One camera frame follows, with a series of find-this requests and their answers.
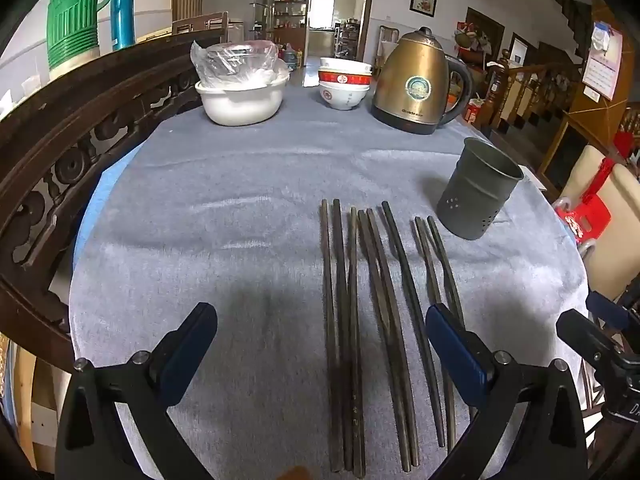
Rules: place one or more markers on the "gold electric kettle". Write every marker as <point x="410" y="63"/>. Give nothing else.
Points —
<point x="420" y="87"/>

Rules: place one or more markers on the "clear plastic bag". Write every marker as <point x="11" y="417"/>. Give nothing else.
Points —
<point x="247" y="65"/>

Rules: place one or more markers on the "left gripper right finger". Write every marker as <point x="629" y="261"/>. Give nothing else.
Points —
<point x="466" y="359"/>

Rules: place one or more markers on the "white plastic basin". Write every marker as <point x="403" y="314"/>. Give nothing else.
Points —
<point x="234" y="108"/>

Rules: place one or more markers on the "white red stacked bowls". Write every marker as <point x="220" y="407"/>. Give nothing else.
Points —
<point x="343" y="83"/>

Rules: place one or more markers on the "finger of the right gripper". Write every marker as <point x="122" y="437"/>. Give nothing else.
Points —
<point x="597" y="349"/>
<point x="612" y="314"/>

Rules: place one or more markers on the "dark carved wooden bench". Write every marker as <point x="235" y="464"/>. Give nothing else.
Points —
<point x="54" y="148"/>

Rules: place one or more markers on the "grey metal utensil holder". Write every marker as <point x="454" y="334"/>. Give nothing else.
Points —
<point x="480" y="185"/>

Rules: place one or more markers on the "wooden chair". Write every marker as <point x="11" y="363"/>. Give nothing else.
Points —
<point x="388" y="37"/>

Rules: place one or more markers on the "framed wall picture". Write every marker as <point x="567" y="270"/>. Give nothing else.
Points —
<point x="425" y="7"/>

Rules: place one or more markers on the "red child chair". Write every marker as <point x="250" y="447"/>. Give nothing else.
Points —
<point x="587" y="220"/>

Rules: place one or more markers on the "green thermos jug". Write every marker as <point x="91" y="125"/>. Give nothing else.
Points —
<point x="72" y="34"/>

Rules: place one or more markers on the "blue thermos bottle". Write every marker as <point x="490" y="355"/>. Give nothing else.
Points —
<point x="122" y="24"/>

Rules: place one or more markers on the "wall calendar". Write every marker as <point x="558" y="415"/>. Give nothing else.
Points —
<point x="604" y="58"/>

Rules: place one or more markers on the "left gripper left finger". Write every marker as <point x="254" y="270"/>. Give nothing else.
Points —
<point x="177" y="357"/>

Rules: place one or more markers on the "grey table cloth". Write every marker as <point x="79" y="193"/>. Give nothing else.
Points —
<point x="231" y="216"/>

